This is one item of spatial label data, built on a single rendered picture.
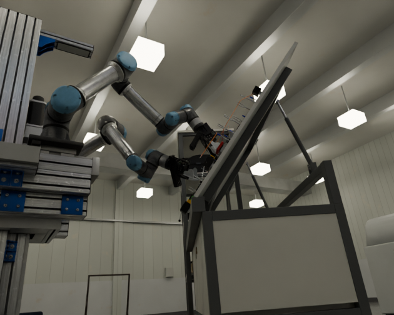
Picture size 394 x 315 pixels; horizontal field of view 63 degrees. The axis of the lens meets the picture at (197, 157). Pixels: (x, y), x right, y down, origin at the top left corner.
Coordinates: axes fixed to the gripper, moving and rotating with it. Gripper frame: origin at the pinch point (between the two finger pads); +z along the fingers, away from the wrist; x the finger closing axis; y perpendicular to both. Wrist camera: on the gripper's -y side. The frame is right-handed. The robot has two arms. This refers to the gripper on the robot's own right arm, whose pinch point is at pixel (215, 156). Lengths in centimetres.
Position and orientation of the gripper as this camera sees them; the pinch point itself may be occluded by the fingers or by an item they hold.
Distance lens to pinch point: 177.9
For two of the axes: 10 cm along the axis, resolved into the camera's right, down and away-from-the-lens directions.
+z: 5.4, 7.8, -3.0
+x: -0.2, 3.7, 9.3
